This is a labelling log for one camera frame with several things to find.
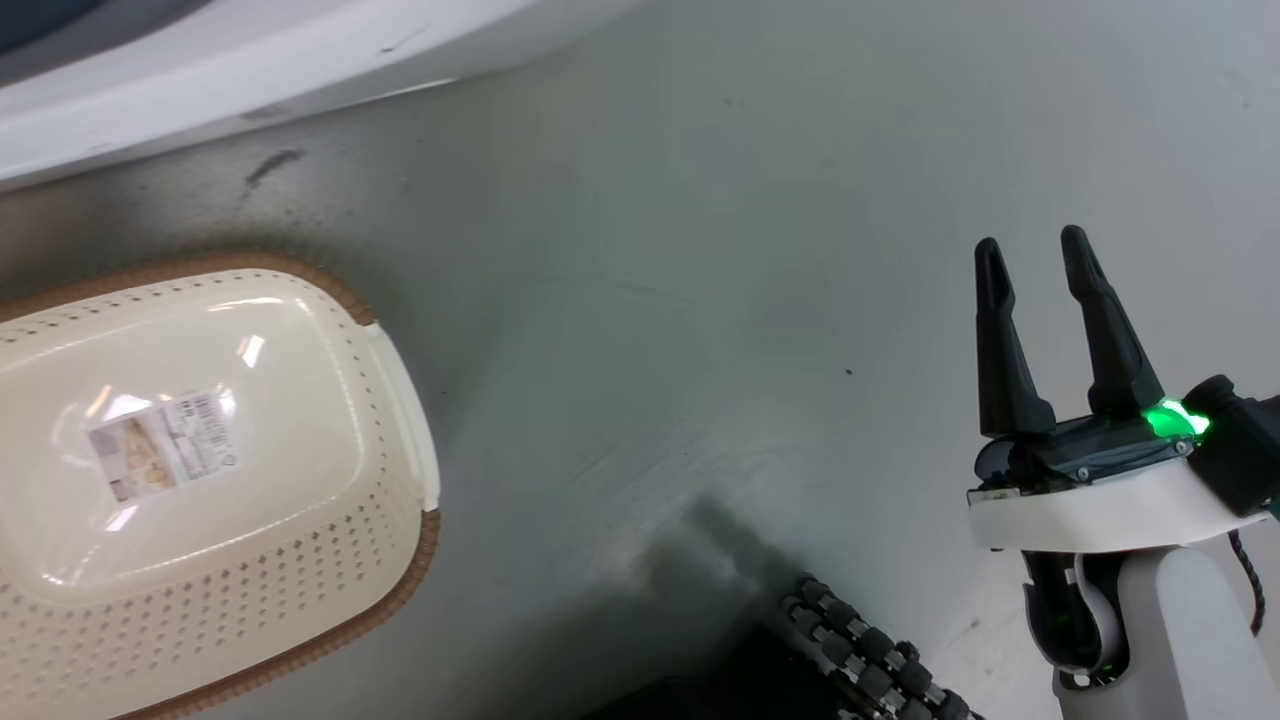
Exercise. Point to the printed paper label sticker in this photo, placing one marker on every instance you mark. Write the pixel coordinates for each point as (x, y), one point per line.
(165, 444)

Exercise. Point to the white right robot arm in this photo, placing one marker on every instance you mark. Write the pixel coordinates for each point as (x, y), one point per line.
(1150, 640)

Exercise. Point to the white and grey right gripper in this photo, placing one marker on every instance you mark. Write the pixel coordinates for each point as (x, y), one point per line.
(1110, 500)

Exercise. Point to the white washing machine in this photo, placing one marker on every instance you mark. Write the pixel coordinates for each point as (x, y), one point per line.
(200, 70)

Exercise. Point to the cream perforated laundry basket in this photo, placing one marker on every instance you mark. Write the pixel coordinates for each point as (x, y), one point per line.
(200, 560)

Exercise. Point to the black wheeled robot base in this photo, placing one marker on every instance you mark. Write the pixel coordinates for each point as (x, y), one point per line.
(850, 650)

